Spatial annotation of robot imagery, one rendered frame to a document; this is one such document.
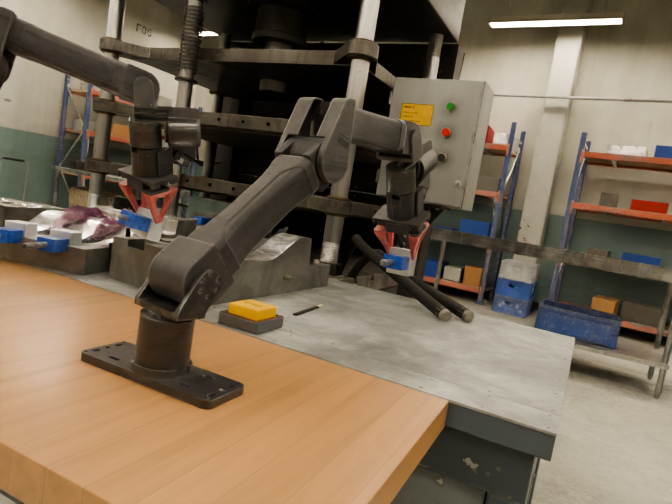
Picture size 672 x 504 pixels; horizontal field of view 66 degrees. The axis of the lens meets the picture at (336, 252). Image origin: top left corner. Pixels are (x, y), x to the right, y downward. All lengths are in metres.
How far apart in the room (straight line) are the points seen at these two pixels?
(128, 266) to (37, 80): 8.07
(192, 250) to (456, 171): 1.18
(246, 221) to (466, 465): 0.46
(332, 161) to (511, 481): 0.50
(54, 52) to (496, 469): 0.96
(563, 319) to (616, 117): 3.69
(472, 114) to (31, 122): 7.95
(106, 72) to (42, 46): 0.10
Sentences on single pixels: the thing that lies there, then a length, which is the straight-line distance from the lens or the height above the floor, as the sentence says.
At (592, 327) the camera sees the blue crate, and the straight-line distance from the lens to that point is 4.49.
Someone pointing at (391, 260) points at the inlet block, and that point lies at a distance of 1.02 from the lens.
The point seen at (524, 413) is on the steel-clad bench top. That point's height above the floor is 0.80.
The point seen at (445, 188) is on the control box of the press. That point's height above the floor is 1.13.
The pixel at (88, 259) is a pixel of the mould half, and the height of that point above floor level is 0.83.
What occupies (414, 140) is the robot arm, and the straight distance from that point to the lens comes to 0.95.
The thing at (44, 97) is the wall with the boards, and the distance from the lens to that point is 9.17.
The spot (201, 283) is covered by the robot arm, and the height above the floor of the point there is 0.92.
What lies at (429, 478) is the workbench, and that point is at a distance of 0.84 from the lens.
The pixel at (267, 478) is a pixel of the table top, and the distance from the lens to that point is 0.47.
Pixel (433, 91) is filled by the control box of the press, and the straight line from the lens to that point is 1.75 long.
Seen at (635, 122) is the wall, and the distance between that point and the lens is 7.53.
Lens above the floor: 1.04
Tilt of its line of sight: 6 degrees down
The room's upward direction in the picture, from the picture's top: 9 degrees clockwise
